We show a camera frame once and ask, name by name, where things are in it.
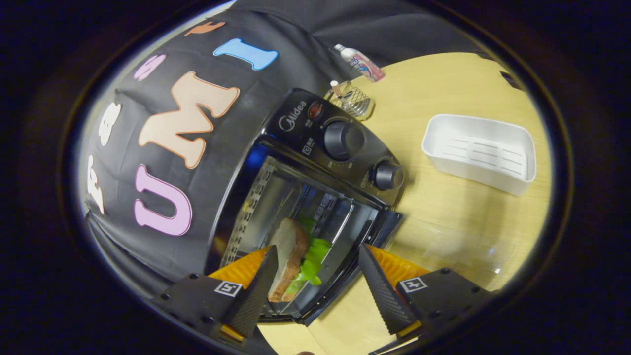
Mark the black toaster oven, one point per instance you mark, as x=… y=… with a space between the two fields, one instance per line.
x=340 y=140

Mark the white plastic tray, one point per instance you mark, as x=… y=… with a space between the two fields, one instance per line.
x=478 y=153

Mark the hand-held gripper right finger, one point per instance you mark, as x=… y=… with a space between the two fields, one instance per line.
x=382 y=296

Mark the pink and white bottle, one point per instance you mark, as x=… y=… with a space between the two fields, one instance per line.
x=360 y=61

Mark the sandwich with lettuce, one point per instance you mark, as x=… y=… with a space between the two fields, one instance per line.
x=288 y=251

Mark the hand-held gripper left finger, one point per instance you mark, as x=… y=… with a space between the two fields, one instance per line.
x=254 y=296

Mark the black table clamp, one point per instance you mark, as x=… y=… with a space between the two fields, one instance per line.
x=511 y=81

